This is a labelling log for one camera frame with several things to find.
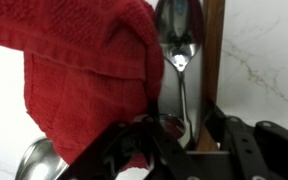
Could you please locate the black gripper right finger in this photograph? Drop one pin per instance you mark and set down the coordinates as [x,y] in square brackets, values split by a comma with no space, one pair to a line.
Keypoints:
[267,150]

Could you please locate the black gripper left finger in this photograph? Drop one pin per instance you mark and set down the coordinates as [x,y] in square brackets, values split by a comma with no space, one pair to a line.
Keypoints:
[134,156]

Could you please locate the silver spoon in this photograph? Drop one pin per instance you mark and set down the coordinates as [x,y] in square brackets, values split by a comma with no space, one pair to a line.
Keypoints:
[40,163]
[179,26]

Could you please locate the red knitted cloth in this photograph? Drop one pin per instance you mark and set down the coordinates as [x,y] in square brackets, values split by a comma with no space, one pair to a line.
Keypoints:
[84,66]

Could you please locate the brown wooden spatula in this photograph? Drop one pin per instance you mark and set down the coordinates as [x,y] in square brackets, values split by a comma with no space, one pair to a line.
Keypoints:
[214,50]

